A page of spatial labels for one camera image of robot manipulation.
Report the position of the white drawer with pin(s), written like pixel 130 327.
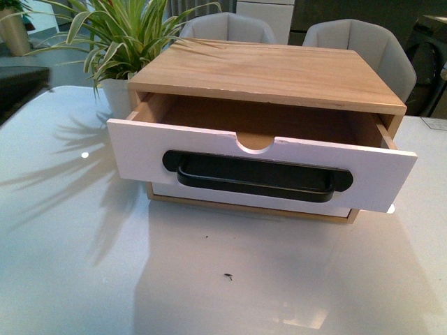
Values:
pixel 342 139
pixel 182 191

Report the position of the wooden drawer cabinet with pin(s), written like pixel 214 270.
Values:
pixel 276 74

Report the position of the background potted plant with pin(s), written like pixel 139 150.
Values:
pixel 11 4

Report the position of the white plant pot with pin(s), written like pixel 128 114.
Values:
pixel 118 97

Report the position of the white pillar cabinet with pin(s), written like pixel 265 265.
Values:
pixel 276 13

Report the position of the tan background planter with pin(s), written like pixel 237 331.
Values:
pixel 13 33

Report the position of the left grey chair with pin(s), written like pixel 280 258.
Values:
pixel 230 27

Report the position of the right grey chair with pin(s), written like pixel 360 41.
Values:
pixel 376 45

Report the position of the grey chair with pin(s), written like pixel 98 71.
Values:
pixel 230 27
pixel 376 45

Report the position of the black drawer handle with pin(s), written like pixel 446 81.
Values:
pixel 274 179

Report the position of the green spider plant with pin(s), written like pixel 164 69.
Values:
pixel 118 38

